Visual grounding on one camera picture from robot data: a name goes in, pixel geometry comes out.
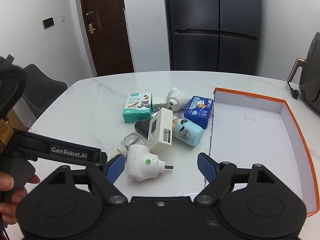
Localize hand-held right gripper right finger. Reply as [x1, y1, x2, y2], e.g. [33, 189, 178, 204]
[194, 152, 276, 205]

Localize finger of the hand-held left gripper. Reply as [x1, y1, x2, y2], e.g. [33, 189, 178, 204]
[94, 151, 108, 167]

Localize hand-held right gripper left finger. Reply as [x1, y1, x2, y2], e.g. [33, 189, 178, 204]
[44, 154, 128, 205]

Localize white green-button plug-in device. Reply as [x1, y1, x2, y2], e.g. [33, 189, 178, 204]
[115, 144, 174, 183]

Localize light blue toothpick holder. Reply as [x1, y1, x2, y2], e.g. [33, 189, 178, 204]
[172, 114, 204, 147]

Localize black power bank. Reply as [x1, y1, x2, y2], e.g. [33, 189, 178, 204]
[134, 120, 152, 139]

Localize orange and white box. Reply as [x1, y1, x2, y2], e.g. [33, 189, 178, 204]
[209, 87, 320, 217]

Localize blue floss pick box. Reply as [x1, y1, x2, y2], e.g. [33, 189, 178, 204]
[184, 95, 215, 130]

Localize white charger box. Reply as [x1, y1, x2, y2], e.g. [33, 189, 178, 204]
[147, 107, 174, 148]

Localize teal bandage box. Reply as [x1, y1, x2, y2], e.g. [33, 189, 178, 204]
[122, 92, 153, 124]

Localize white charger adapter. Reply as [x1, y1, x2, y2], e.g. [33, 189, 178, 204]
[152, 96, 167, 112]

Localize person's left hand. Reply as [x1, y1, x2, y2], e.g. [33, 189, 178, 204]
[0, 172, 40, 227]

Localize clear plastic case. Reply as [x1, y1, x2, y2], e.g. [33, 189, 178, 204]
[121, 133, 145, 147]

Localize dark grey chair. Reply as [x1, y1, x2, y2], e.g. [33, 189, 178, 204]
[22, 64, 68, 120]

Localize black power plug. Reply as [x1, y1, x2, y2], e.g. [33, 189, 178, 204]
[287, 80, 299, 99]

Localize dark brown door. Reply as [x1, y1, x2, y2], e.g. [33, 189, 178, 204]
[77, 0, 135, 77]

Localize brass door lock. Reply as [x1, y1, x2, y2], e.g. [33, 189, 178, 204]
[85, 11, 97, 34]

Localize dark grey air fryer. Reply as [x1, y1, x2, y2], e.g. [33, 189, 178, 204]
[287, 32, 320, 115]

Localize black refrigerator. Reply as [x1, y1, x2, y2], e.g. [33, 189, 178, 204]
[162, 0, 262, 73]

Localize wooden bead bracelet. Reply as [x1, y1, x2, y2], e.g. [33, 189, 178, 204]
[0, 120, 13, 153]

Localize black cable loop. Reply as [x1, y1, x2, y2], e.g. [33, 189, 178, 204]
[0, 55, 28, 120]

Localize black wall panel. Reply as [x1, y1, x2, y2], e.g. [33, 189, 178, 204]
[42, 17, 55, 29]

